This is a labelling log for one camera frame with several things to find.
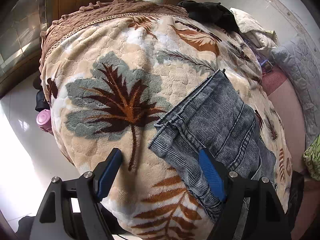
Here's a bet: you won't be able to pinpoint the grey washed denim pants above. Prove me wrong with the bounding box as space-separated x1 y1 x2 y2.
149 70 276 221

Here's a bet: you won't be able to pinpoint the green patterned folded blanket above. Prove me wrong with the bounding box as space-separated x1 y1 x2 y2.
303 135 320 181

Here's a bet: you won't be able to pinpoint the pink round bottle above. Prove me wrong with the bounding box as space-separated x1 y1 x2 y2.
36 109 53 134

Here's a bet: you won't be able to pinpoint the pink padded headboard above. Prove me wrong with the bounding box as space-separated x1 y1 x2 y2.
263 66 319 239

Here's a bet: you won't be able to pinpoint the purple package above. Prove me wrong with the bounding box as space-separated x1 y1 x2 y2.
258 57 273 75

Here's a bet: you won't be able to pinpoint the leaf pattern quilted bedspread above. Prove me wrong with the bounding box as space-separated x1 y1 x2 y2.
48 16 292 239

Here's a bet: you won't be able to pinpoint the grey quilted pillow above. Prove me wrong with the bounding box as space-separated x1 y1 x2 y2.
271 35 319 147

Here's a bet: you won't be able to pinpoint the cream pillow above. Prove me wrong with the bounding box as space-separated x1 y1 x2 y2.
230 8 280 56

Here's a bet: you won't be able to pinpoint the black garment left side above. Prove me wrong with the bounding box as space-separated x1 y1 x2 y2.
177 0 240 34

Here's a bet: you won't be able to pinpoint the stained glass wooden door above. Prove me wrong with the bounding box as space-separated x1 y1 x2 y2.
0 0 201 98

